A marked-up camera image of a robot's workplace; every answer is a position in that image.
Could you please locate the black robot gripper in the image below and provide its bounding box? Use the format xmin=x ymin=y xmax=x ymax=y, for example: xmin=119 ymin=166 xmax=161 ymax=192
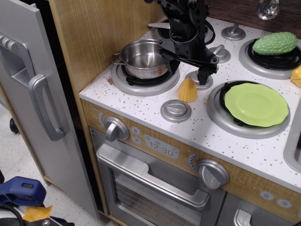
xmin=157 ymin=20 xmax=219 ymax=85

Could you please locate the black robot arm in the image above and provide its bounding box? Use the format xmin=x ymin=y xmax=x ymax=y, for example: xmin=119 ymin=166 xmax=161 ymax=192
xmin=156 ymin=0 xmax=219 ymax=85

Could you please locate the yellow toy corn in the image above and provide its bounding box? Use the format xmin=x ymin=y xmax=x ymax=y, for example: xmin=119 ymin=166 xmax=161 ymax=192
xmin=177 ymin=78 xmax=198 ymax=103

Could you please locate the front right stove burner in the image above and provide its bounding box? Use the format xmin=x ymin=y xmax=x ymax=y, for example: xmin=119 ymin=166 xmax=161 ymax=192
xmin=206 ymin=84 xmax=291 ymax=139

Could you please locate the stove burner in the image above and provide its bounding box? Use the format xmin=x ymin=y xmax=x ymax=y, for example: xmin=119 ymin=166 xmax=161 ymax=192
xmin=206 ymin=84 xmax=291 ymax=139
xmin=238 ymin=39 xmax=301 ymax=80
xmin=111 ymin=65 xmax=180 ymax=97

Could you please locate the front left stove burner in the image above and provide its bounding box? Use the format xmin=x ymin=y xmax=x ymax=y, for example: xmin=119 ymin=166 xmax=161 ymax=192
xmin=111 ymin=65 xmax=180 ymax=97

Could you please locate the back right stove burner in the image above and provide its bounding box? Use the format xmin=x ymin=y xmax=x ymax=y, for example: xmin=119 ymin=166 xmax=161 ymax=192
xmin=238 ymin=39 xmax=301 ymax=80

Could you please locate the grey stovetop knob middle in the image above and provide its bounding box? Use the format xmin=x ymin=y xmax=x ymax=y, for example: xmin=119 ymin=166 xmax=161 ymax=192
xmin=185 ymin=71 xmax=213 ymax=90

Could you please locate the grey stovetop knob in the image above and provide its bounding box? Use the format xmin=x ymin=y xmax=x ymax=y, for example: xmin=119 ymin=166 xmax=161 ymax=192
xmin=160 ymin=99 xmax=192 ymax=123
xmin=222 ymin=24 xmax=246 ymax=41
xmin=185 ymin=71 xmax=213 ymax=90
xmin=209 ymin=45 xmax=231 ymax=64

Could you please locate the grey stovetop knob upper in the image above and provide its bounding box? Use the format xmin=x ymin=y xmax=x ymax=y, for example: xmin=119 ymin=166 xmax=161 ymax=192
xmin=209 ymin=45 xmax=231 ymax=64

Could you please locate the grey stovetop knob front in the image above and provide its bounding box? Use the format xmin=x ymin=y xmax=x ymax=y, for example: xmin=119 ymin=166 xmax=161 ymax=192
xmin=160 ymin=99 xmax=192 ymax=123

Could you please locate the small steel pot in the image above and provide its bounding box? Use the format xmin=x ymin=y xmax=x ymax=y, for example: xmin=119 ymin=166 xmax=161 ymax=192
xmin=111 ymin=39 xmax=168 ymax=79

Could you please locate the grey stovetop knob back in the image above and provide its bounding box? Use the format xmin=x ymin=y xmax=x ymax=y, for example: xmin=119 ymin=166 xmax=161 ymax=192
xmin=222 ymin=24 xmax=246 ymax=41

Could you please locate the green plastic plate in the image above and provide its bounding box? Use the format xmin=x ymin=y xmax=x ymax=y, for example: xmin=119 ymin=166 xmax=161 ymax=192
xmin=224 ymin=83 xmax=289 ymax=128

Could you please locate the oven clock display panel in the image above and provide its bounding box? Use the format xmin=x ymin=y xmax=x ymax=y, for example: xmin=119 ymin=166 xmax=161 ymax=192
xmin=144 ymin=135 xmax=180 ymax=160

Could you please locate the left oven dial knob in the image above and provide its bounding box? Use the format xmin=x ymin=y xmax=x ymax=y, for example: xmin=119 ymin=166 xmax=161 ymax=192
xmin=103 ymin=117 xmax=129 ymax=142

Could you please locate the oven dial knob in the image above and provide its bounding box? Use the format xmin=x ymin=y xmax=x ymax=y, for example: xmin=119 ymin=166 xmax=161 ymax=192
xmin=197 ymin=159 xmax=230 ymax=190
xmin=103 ymin=117 xmax=129 ymax=142

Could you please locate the green toy bitter gourd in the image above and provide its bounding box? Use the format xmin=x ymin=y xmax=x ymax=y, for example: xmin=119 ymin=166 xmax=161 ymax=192
xmin=252 ymin=32 xmax=298 ymax=56

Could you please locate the clear faucet knob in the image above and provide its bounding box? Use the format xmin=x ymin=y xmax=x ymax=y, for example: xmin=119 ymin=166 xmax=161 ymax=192
xmin=256 ymin=0 xmax=281 ymax=20

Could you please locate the yellow toy pepper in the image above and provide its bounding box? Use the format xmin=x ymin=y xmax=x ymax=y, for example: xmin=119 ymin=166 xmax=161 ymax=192
xmin=291 ymin=65 xmax=301 ymax=87

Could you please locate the right oven dial knob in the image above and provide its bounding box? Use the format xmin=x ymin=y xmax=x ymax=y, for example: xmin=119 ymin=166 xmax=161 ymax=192
xmin=197 ymin=159 xmax=230 ymax=190

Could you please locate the toy oven door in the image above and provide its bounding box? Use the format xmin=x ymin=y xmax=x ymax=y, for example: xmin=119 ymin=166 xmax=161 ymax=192
xmin=90 ymin=128 xmax=225 ymax=226

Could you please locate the grey toy sink basin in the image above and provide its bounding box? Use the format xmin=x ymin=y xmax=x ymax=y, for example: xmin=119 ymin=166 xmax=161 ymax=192
xmin=283 ymin=100 xmax=301 ymax=173

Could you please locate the lower right cabinet door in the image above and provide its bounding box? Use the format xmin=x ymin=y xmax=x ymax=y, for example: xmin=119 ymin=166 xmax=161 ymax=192
xmin=216 ymin=193 xmax=294 ymax=226

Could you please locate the silver toy fridge door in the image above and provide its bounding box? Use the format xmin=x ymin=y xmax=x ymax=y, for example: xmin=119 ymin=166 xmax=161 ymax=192
xmin=0 ymin=0 xmax=99 ymax=218

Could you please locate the black caster wheel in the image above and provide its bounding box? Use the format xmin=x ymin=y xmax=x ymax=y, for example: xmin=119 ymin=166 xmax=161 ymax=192
xmin=9 ymin=118 xmax=19 ymax=134

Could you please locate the blue clamp tool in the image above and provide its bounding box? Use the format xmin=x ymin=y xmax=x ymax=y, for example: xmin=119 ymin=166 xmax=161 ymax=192
xmin=0 ymin=176 xmax=47 ymax=206

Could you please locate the yellow tape piece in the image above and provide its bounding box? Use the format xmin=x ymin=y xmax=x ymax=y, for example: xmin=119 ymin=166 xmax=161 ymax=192
xmin=23 ymin=206 xmax=53 ymax=222

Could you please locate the grey oven door handle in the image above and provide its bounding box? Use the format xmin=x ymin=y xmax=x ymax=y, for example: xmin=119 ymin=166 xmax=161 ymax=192
xmin=96 ymin=144 xmax=210 ymax=211

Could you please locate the grey fridge door handle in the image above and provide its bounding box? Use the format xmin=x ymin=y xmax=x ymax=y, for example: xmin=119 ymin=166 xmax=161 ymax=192
xmin=28 ymin=73 xmax=72 ymax=143

